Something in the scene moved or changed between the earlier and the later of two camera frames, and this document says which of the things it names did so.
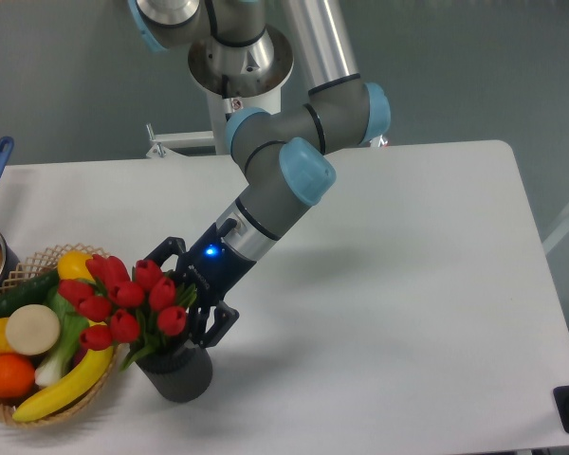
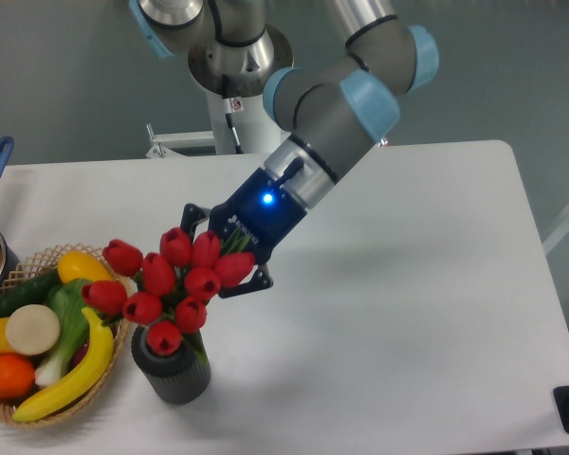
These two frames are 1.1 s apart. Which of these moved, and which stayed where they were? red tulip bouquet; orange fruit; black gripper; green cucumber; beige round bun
Moved: red tulip bouquet; black gripper
Stayed: orange fruit; green cucumber; beige round bun
